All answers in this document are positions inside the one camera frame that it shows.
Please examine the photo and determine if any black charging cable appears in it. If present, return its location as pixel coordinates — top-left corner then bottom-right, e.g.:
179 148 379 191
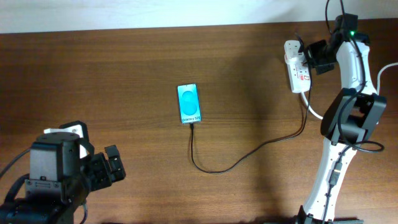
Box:
189 34 313 174

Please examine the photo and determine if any white power strip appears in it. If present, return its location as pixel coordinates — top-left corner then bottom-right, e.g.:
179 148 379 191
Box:
284 40 310 93

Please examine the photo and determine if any smartphone with cyan screen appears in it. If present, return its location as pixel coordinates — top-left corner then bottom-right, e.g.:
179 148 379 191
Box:
177 83 201 124

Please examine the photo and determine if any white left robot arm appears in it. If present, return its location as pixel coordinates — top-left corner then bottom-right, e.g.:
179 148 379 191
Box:
1 132 126 223

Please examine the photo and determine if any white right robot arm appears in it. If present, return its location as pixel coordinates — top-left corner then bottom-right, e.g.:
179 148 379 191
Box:
295 13 387 223

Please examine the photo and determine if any white charger plug adapter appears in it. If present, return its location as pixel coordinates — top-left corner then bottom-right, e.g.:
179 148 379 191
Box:
285 49 305 65

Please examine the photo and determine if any white power strip cord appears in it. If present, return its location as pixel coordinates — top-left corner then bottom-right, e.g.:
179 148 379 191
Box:
299 62 398 121

